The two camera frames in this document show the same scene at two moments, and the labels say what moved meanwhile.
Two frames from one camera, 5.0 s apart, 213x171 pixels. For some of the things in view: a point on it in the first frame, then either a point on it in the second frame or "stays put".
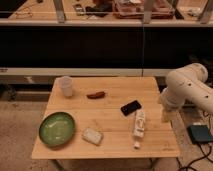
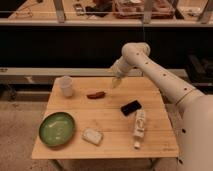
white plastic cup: x=66 y=83 stays put
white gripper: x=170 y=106 to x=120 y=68
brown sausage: x=97 y=95 stays put
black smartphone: x=130 y=107 stays put
